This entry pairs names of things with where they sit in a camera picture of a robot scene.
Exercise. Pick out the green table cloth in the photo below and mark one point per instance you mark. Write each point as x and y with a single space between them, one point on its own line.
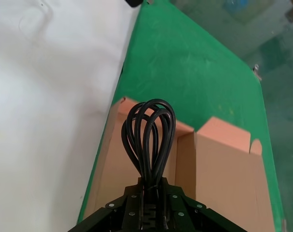
185 72

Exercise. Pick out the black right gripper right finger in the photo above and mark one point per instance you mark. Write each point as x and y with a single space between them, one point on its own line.
182 212

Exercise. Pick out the cardboard box with round hole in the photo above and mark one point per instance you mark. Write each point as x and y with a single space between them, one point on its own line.
221 181

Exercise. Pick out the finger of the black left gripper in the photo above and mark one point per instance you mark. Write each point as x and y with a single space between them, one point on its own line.
134 2

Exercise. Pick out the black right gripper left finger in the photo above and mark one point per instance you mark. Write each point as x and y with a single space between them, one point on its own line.
122 212

